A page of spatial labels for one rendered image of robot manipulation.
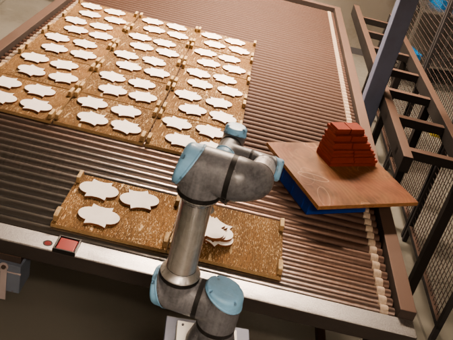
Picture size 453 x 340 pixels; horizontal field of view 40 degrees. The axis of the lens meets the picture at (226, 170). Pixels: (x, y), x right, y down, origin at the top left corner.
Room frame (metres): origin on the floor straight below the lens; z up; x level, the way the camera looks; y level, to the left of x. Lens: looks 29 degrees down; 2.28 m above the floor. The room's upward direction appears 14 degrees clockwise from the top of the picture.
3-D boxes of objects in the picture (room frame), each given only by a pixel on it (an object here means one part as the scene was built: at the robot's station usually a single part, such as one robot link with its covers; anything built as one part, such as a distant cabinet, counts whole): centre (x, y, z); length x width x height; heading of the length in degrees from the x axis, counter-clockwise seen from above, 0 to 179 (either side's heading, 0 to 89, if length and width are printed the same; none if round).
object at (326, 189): (2.43, -0.48, 1.03); 0.50 x 0.50 x 0.02; 29
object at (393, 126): (4.29, -0.98, 0.51); 2.98 x 0.39 x 1.02; 2
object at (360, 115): (3.73, -0.67, 0.90); 4.04 x 0.06 x 0.10; 2
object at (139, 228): (1.89, 0.34, 0.93); 0.41 x 0.35 x 0.02; 92
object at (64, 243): (1.63, 0.45, 0.92); 0.06 x 0.06 x 0.01; 2
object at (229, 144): (1.74, 0.00, 1.35); 0.11 x 0.11 x 0.08; 84
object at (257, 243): (1.90, -0.07, 0.93); 0.41 x 0.35 x 0.02; 91
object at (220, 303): (1.37, -0.08, 1.07); 0.13 x 0.12 x 0.14; 84
